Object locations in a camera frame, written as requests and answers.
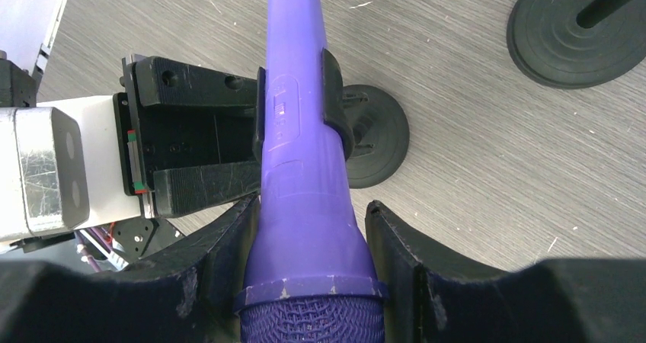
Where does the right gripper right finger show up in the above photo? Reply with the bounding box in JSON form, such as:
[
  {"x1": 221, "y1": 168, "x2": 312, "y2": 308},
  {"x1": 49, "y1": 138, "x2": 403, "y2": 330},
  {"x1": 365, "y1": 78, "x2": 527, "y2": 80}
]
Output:
[{"x1": 365, "y1": 201, "x2": 645, "y2": 342}]

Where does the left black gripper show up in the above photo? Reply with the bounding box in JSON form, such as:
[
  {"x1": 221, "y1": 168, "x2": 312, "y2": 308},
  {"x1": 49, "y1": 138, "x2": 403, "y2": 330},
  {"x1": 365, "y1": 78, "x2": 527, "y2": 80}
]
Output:
[{"x1": 113, "y1": 55, "x2": 261, "y2": 218}]

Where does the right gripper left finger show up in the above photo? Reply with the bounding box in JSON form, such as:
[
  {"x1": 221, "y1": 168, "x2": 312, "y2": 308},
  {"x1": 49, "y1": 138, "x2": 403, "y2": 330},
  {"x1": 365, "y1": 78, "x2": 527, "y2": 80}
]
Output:
[{"x1": 1, "y1": 195, "x2": 259, "y2": 342}]

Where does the purple microphone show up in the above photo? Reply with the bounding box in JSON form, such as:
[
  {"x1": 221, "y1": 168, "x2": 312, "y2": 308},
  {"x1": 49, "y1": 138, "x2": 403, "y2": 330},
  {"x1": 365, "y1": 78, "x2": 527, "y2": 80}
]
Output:
[{"x1": 234, "y1": 0, "x2": 387, "y2": 342}]

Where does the black mic stand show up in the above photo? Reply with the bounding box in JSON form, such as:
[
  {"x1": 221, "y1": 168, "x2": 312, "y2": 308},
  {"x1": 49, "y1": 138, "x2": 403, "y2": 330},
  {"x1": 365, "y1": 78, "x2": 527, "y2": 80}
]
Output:
[
  {"x1": 507, "y1": 0, "x2": 645, "y2": 89},
  {"x1": 254, "y1": 49, "x2": 410, "y2": 197}
]

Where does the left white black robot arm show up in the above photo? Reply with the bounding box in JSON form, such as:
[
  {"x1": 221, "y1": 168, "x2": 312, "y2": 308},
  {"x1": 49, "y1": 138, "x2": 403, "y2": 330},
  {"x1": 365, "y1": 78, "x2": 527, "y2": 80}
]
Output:
[{"x1": 1, "y1": 55, "x2": 261, "y2": 271}]

